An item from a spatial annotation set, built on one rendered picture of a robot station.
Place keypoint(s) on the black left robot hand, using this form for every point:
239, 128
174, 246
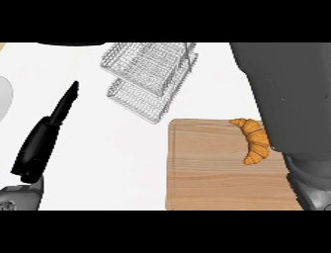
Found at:
39, 141

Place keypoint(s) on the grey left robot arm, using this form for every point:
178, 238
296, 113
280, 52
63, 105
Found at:
17, 197

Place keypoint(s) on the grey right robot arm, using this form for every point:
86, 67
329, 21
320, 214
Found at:
299, 108

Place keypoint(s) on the wooden cutting board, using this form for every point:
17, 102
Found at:
216, 171

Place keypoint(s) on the golden croissant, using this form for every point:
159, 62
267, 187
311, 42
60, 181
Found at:
255, 140

